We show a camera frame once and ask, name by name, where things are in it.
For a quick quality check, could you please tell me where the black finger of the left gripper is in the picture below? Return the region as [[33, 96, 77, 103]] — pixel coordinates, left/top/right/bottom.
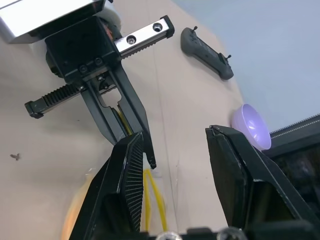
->
[[108, 66, 157, 169], [82, 74, 126, 145]]

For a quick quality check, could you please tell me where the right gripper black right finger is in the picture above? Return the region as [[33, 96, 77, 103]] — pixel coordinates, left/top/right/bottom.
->
[[205, 125, 320, 240]]

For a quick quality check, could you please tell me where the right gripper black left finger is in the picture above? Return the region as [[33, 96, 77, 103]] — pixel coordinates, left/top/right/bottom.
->
[[69, 132, 145, 240]]

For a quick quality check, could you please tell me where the light purple plastic bowl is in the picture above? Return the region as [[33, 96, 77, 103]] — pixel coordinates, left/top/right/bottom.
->
[[231, 103, 272, 151]]

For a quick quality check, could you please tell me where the black box with toothed rim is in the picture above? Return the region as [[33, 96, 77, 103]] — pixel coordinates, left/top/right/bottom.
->
[[267, 115, 320, 226]]

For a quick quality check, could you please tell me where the grey handheld controller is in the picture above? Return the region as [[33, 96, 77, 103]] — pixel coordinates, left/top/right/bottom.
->
[[180, 25, 235, 81]]

